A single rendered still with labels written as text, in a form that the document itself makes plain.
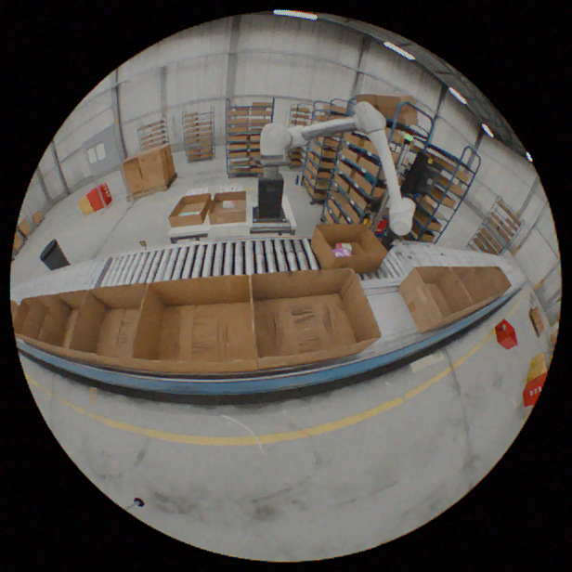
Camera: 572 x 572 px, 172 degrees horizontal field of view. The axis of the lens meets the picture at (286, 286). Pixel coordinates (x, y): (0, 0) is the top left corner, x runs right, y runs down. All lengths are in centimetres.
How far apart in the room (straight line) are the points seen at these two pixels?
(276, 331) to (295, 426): 102
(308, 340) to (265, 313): 20
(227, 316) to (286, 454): 120
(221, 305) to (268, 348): 26
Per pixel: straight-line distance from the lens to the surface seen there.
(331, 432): 162
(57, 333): 134
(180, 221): 151
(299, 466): 163
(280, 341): 68
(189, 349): 71
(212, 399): 94
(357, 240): 142
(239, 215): 139
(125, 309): 99
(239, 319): 71
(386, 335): 86
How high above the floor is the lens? 152
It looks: 52 degrees down
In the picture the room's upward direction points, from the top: 9 degrees clockwise
